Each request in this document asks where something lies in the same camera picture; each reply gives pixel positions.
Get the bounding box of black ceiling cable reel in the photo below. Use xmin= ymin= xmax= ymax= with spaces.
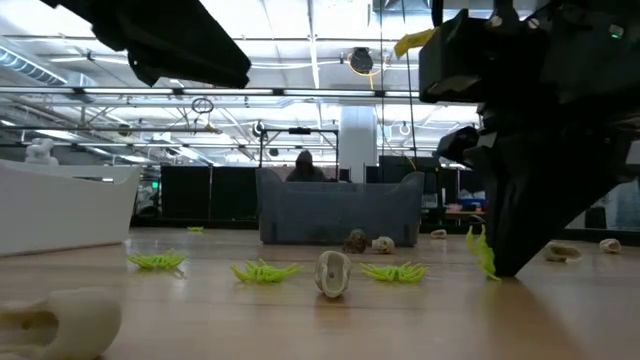
xmin=348 ymin=46 xmax=375 ymax=76

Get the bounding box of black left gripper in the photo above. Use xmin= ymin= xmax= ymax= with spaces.
xmin=39 ymin=0 xmax=251 ymax=89

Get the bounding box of person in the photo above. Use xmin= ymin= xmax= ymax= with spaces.
xmin=285 ymin=149 xmax=329 ymax=183

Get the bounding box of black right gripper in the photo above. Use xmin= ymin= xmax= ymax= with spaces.
xmin=437 ymin=4 xmax=640 ymax=277

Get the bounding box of grey translucent plastic bin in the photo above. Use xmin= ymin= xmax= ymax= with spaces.
xmin=255 ymin=167 xmax=426 ymax=247

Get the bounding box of white plastic bin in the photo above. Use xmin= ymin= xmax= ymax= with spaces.
xmin=0 ymin=158 xmax=144 ymax=259

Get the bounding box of black hanging cable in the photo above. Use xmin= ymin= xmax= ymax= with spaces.
xmin=403 ymin=54 xmax=419 ymax=172

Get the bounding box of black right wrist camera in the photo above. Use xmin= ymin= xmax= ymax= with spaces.
xmin=418 ymin=9 xmax=496 ymax=104

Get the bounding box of yellow cable tag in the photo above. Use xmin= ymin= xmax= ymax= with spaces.
xmin=393 ymin=28 xmax=436 ymax=59

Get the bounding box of white robot figure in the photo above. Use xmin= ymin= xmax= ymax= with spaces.
xmin=24 ymin=137 xmax=60 ymax=166

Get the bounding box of white building column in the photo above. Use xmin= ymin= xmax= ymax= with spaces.
xmin=339 ymin=104 xmax=379 ymax=184

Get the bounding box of black background rig stand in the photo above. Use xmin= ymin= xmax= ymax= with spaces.
xmin=258 ymin=127 xmax=340 ymax=169

